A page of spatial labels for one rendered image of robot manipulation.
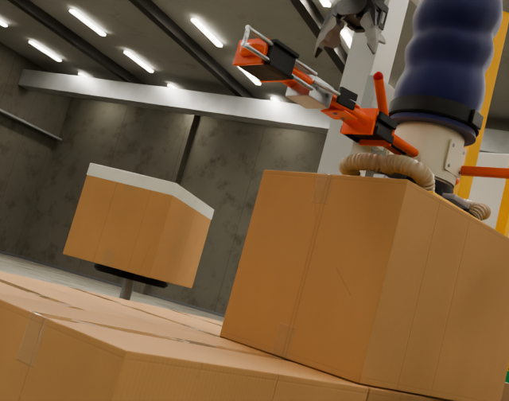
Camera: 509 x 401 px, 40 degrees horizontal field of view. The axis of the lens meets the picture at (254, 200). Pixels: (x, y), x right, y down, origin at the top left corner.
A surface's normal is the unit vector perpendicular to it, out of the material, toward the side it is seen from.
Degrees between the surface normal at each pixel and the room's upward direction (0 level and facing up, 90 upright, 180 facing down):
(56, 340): 90
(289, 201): 90
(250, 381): 90
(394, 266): 90
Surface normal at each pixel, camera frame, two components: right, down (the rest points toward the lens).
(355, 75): -0.62, -0.28
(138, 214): -0.20, -0.19
